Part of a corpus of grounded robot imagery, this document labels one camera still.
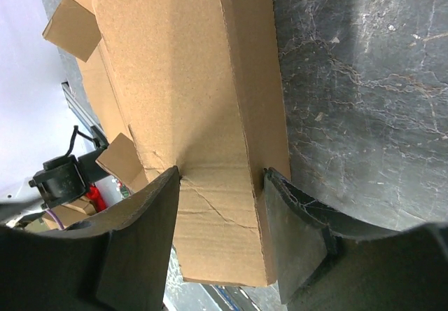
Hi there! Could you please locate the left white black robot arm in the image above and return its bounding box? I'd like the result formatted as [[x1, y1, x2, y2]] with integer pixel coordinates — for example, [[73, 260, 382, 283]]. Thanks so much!
[[1, 125, 109, 224]]

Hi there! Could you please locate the left aluminium corner post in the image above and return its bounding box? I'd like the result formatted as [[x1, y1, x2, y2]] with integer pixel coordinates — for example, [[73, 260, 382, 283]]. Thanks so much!
[[62, 81, 102, 130]]

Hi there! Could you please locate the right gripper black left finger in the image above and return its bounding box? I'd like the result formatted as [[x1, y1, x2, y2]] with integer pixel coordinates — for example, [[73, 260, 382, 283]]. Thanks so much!
[[1, 167, 180, 310]]

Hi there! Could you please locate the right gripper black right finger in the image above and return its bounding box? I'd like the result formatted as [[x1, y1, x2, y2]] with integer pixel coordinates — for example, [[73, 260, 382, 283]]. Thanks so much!
[[264, 168, 447, 310]]

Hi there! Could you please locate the brown cardboard box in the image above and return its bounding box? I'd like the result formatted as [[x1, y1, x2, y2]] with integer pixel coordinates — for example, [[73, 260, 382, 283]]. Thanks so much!
[[43, 0, 290, 286]]

